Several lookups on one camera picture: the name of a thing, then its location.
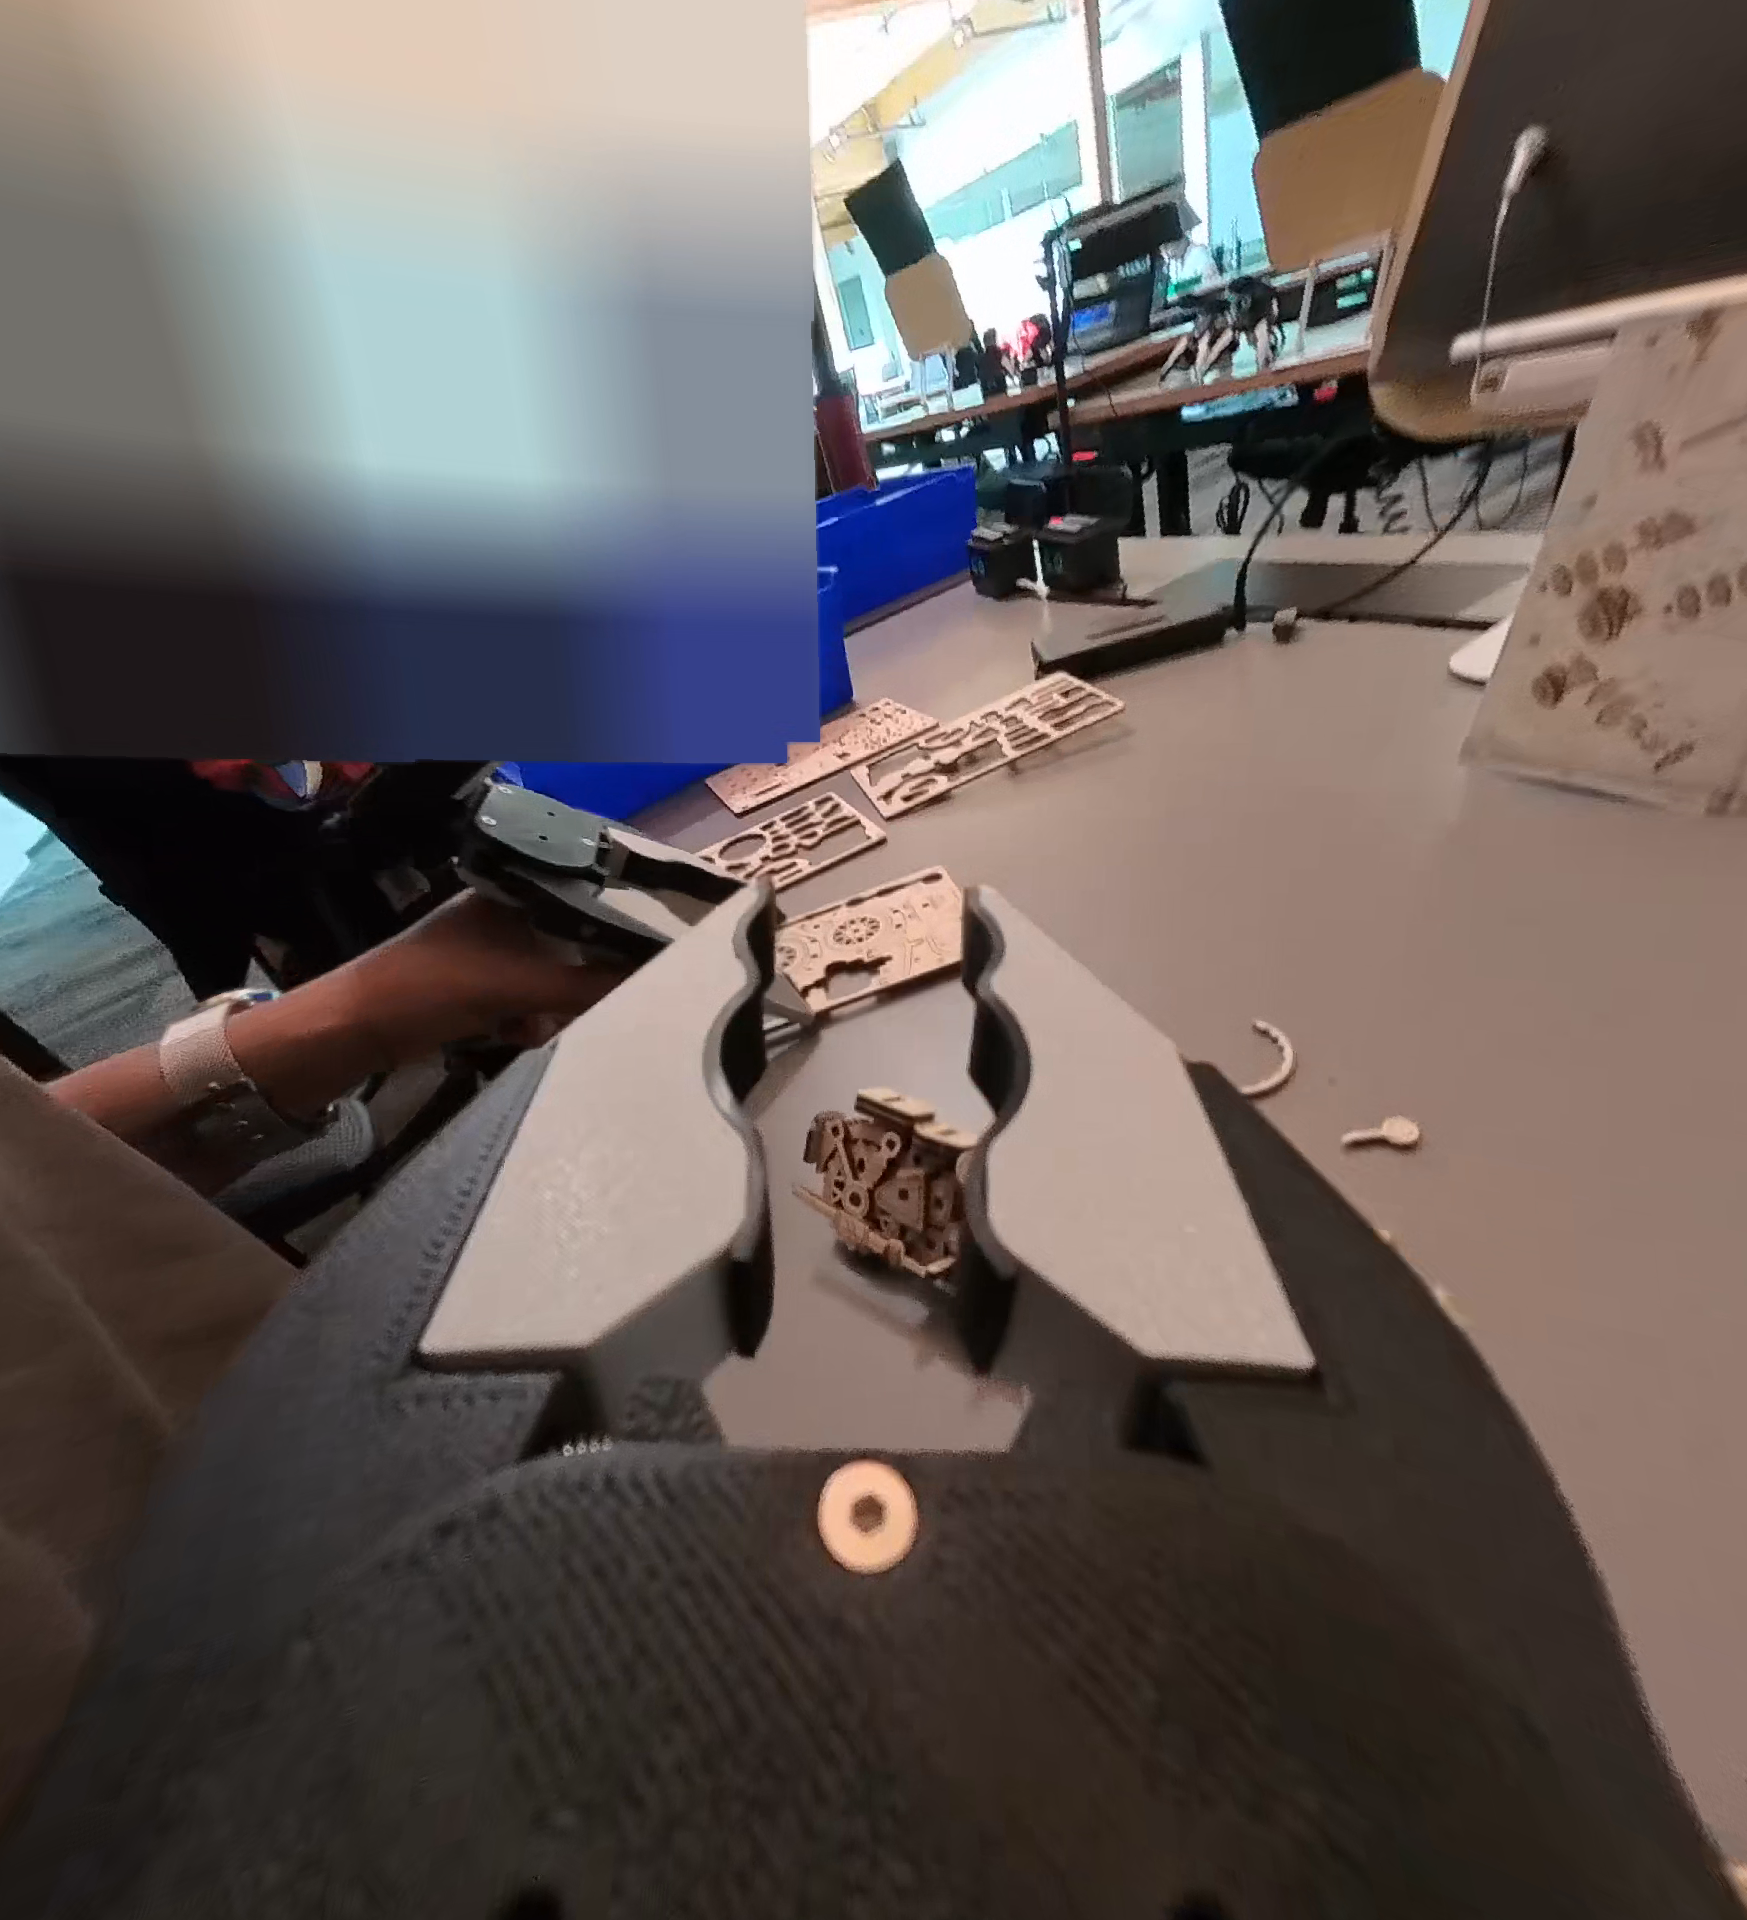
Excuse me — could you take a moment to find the person's left hand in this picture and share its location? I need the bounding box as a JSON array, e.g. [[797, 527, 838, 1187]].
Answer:
[[372, 893, 587, 1041]]

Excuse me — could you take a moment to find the wooden background table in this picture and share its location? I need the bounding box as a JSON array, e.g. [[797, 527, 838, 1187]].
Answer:
[[865, 322, 1380, 456]]

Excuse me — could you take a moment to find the wooden puzzle sheet with wheels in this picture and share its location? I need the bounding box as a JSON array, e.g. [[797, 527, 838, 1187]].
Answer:
[[772, 869, 968, 1028]]

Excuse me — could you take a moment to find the black and tan hanging panel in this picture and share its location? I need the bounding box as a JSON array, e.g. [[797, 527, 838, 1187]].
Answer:
[[842, 157, 984, 359], [1214, 0, 1446, 275]]

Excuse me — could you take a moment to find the white wristwatch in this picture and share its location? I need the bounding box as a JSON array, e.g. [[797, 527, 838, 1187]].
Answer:
[[154, 990, 369, 1187]]

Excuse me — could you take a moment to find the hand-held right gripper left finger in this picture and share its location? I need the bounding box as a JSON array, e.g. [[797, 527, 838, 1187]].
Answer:
[[415, 881, 785, 1373]]

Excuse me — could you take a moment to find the person's left forearm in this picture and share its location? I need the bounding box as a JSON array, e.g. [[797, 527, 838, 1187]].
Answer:
[[48, 926, 426, 1156]]

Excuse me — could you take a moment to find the grey desk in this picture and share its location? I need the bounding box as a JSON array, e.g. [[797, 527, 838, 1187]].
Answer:
[[633, 527, 1747, 1863]]

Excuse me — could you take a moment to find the black flat power box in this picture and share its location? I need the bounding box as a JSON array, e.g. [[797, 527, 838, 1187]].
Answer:
[[1027, 601, 1250, 680]]

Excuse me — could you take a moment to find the printed instruction booklet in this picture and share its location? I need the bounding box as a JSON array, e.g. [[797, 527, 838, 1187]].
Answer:
[[1458, 269, 1747, 825]]

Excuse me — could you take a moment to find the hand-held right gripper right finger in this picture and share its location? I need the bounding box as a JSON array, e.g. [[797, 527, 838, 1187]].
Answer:
[[952, 886, 1324, 1377]]

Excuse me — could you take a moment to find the blue plastic bin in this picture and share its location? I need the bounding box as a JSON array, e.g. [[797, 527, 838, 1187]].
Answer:
[[508, 561, 855, 816], [813, 465, 982, 640]]

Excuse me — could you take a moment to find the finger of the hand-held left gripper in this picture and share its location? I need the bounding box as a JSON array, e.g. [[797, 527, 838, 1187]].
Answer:
[[594, 831, 749, 945]]

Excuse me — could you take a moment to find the wooden puzzle frame sheet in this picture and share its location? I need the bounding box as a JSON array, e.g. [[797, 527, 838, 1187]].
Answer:
[[707, 699, 940, 816], [859, 670, 1128, 825], [691, 789, 893, 893]]

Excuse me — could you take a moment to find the wooden model assembly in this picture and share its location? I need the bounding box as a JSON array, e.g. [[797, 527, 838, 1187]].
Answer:
[[792, 1087, 989, 1277]]

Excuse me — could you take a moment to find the white monitor stand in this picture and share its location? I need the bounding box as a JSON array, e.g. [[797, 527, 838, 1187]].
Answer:
[[1239, 547, 1545, 691]]

